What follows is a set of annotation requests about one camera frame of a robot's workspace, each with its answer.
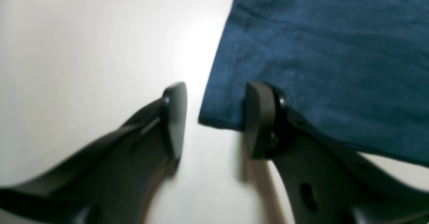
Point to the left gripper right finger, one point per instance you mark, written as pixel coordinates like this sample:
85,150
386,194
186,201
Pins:
326,181

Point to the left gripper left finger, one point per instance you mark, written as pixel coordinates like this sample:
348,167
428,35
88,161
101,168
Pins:
111,180

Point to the dark blue T-shirt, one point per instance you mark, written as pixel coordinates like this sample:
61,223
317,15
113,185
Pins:
358,70

